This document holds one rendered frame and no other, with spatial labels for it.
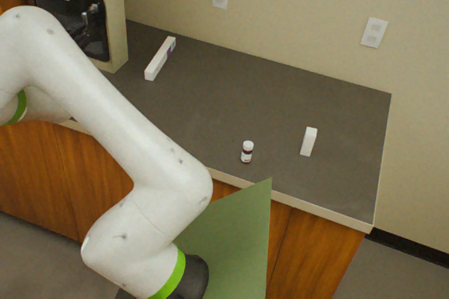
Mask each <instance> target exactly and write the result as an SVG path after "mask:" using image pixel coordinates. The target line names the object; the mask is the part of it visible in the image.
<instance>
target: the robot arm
mask: <svg viewBox="0 0 449 299"><path fill-rule="evenodd" d="M89 25H90V22H89ZM72 28H73V30H70V29H66V30H65V29H64V28H63V26H62V25H61V24H60V22H59V21H58V20H57V19H56V18H55V17H54V16H53V15H52V14H51V13H49V12H47V11H45V10H43V9H41V8H39V7H34V6H19V7H14V8H12V9H10V10H8V11H6V12H4V13H3V14H2V15H1V16H0V127H1V126H5V125H11V124H14V123H20V122H23V121H46V122H49V123H62V122H65V121H67V120H69V119H70V118H71V117H73V118H74V119H76V120H77V121H78V122H79V123H80V124H81V125H82V126H83V127H84V128H86V129H87V131H88V132H89V133H90V134H91V135H92V136H93V137H94V138H95V139H96V140H97V141H99V142H100V143H101V145H102V146H103V147H104V148H105V150H106V151H107V152H108V153H109V154H110V155H111V156H112V157H113V158H114V159H115V160H116V161H117V162H118V163H119V164H120V165H121V167H122V169H123V170H124V171H125V172H126V173H127V174H128V175H129V176H130V177H131V178H132V180H133V181H134V189H133V190H132V191H131V192H130V193H129V194H128V195H127V196H125V197H124V198H123V199H122V200H120V202H119V203H117V204H116V205H115V206H113V207H112V208H110V209H109V210H108V211H107V212H104V214H103V215H102V216H101V217H100V218H99V219H98V220H97V221H96V222H94V224H93V225H92V227H91V228H90V230H89V232H88V233H87V235H86V236H85V238H84V241H83V244H82V259H83V261H84V263H85V265H86V266H88V267H89V268H91V269H92V270H95V271H96V272H97V273H99V274H100V275H101V276H103V277H104V278H105V279H107V280H109V281H111V282H113V283H114V284H115V285H117V286H119V287H120V288H123V289H124V290H125V291H126V292H128V293H130V294H131V295H133V296H134V297H136V298H138V299H202V297H203V295H204V293H205V290H206V286H207V284H208V266H207V264H206V262H205V261H204V260H203V259H202V258H201V257H200V256H197V254H190V255H189V254H187V253H184V252H183V251H181V250H180V249H179V248H178V246H177V245H176V244H175V243H174V242H173V241H174V239H175V238H176V237H177V236H178V235H179V234H180V233H181V232H182V231H183V230H184V229H185V228H186V227H187V226H188V225H189V224H190V223H191V222H193V221H194V220H195V219H196V218H197V217H198V216H199V215H200V214H201V213H202V211H203V210H204V209H205V208H206V207H207V206H208V205H209V203H210V201H211V198H212V192H213V183H212V178H211V176H210V172H209V171H208V169H207V168H206V166H205V165H203V164H202V163H200V162H199V161H198V160H197V159H195V158H194V157H192V156H191V155H190V154H189V153H188V152H187V151H186V150H185V149H183V148H182V147H180V146H179V145H178V144H176V143H175V142H174V141H172V140H171V139H170V138H169V137H168V136H166V135H165V134H164V133H162V132H161V131H160V130H159V129H158V128H157V127H156V126H155V125H154V124H153V123H152V122H150V121H149V120H148V119H147V118H146V117H145V116H144V115H142V114H141V113H140V112H139V111H138V110H137V109H136V108H135V107H134V106H133V105H132V104H131V103H130V102H129V101H128V100H127V99H126V98H125V97H124V96H123V95H122V94H121V93H120V92H119V91H118V90H117V89H116V88H115V87H114V86H113V85H112V84H111V83H110V82H109V81H108V80H107V79H106V78H105V76H104V75H103V74H102V72H100V71H99V70H98V69H97V68H96V66H95V65H94V64H93V63H92V62H91V60H89V59H88V58H87V57H86V55H85V54H84V53H83V51H84V49H85V48H86V47H87V46H88V44H89V43H90V42H91V41H90V36H91V35H92V34H93V33H94V32H95V31H97V27H96V24H95V23H92V24H91V25H90V26H89V27H87V28H85V29H84V26H83V25H81V26H80V27H78V28H77V29H76V28H75V27H72Z"/></svg>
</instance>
